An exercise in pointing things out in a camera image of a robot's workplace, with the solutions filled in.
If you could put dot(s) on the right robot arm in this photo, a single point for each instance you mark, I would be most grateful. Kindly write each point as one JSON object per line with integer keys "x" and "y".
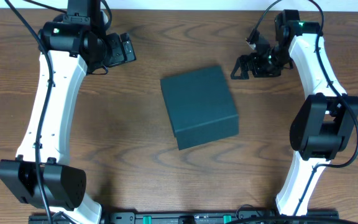
{"x": 324, "y": 132}

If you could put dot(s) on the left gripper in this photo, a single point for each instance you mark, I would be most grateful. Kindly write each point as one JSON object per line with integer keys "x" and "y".
{"x": 120, "y": 50}

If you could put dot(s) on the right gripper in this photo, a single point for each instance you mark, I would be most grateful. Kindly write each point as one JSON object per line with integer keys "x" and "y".
{"x": 257, "y": 71}

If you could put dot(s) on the black gift box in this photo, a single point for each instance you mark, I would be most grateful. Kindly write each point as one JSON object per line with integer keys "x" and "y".
{"x": 200, "y": 107}

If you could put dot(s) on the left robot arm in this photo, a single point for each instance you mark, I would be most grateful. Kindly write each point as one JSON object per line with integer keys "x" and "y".
{"x": 40, "y": 174}

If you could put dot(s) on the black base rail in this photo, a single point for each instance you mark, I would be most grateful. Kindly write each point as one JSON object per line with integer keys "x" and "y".
{"x": 192, "y": 218}

